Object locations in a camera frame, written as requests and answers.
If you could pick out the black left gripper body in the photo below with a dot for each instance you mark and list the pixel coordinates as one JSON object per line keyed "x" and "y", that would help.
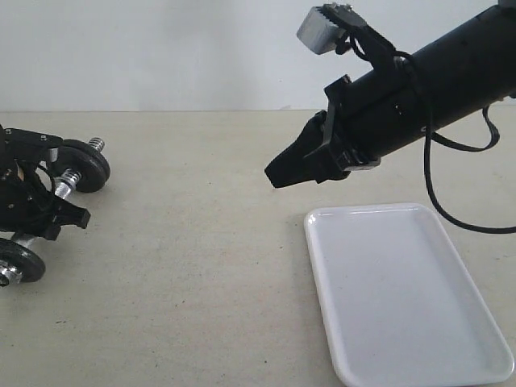
{"x": 26, "y": 203}

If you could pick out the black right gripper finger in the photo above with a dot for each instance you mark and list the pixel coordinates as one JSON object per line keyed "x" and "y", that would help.
{"x": 291, "y": 166}

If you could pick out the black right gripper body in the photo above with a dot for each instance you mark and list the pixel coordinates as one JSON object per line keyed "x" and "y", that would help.
{"x": 341, "y": 151}

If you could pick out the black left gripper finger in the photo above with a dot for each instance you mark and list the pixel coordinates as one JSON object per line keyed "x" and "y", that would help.
{"x": 61, "y": 214}

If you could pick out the chrome threaded dumbbell bar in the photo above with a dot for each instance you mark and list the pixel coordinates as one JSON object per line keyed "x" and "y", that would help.
{"x": 65, "y": 186}

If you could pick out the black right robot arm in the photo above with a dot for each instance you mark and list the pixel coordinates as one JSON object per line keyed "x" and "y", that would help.
{"x": 465, "y": 70}

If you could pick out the white rectangular plastic tray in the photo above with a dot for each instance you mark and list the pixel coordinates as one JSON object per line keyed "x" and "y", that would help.
{"x": 398, "y": 305}

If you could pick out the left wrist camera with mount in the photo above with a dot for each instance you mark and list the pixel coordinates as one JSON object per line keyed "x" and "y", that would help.
{"x": 30, "y": 146}

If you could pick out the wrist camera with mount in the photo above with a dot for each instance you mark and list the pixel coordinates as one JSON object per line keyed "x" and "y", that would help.
{"x": 338, "y": 28}
{"x": 30, "y": 146}

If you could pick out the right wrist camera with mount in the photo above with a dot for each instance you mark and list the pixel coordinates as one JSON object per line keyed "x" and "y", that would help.
{"x": 338, "y": 28}

